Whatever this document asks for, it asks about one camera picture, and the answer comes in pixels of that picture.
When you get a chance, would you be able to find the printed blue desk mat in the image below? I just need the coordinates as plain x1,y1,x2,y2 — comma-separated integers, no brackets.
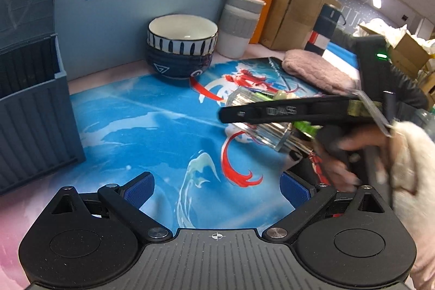
0,56,361,290

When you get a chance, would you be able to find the clear plastic box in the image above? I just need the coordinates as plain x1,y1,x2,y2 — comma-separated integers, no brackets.
224,88,319,159

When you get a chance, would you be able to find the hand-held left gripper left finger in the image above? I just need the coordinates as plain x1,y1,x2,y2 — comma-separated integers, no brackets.
36,171,173,241

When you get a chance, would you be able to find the grey slatted storage crate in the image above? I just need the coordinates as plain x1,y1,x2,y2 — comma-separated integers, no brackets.
0,0,86,196

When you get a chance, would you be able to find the brown cardboard box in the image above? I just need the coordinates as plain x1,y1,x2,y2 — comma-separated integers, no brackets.
260,0,342,52

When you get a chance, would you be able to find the dark blue ceramic bowl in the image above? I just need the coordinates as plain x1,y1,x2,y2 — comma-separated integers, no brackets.
145,39,215,84

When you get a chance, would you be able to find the dark striped thermos bottle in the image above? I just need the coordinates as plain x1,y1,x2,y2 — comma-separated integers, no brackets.
304,3,342,56

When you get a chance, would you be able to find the striped white ceramic bowl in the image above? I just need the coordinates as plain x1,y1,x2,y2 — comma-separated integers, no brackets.
146,14,218,57

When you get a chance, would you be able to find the open cardboard box with paper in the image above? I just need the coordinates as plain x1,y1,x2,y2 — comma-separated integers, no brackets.
358,17,435,51

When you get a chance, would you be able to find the pink folded towel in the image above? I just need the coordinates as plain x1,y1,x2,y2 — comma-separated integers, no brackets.
282,49,356,96

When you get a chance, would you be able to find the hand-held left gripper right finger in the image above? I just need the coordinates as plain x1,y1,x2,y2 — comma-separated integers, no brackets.
264,172,396,241

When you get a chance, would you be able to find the grey and white cup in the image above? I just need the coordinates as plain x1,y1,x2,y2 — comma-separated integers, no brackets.
215,0,266,59

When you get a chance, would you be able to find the person's right hand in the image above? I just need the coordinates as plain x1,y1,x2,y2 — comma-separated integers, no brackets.
314,122,396,193

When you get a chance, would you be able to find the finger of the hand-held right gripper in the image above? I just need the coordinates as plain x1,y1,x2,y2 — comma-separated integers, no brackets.
219,102,263,125

